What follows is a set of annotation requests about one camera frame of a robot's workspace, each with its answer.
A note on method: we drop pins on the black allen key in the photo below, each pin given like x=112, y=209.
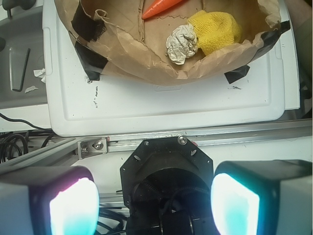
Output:
x=19, y=89

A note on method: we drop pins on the crumpled white paper ball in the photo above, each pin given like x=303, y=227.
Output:
x=181, y=44

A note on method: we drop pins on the white plastic tray lid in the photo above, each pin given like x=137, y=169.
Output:
x=115, y=105

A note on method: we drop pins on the brown paper bag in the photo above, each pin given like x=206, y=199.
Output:
x=112, y=36

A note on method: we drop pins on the metal corner bracket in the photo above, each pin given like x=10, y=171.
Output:
x=90, y=147

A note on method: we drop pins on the aluminium extrusion rail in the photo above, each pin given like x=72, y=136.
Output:
x=276, y=140

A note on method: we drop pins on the orange toy carrot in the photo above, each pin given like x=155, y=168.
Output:
x=158, y=6

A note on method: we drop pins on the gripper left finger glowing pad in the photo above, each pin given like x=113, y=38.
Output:
x=48, y=200

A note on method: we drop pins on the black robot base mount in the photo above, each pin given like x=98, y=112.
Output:
x=166, y=186

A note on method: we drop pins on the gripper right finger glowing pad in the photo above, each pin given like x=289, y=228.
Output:
x=272, y=197

